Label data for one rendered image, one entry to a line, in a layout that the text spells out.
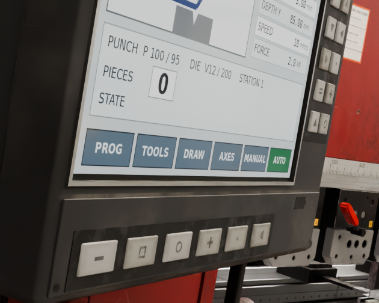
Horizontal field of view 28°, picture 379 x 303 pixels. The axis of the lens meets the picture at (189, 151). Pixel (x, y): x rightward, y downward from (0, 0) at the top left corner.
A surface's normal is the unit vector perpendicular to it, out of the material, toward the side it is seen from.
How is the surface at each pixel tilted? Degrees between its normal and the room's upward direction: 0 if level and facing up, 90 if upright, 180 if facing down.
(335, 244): 90
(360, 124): 90
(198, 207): 90
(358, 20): 90
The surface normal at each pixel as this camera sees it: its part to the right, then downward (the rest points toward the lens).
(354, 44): 0.67, 0.15
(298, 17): 0.85, 0.17
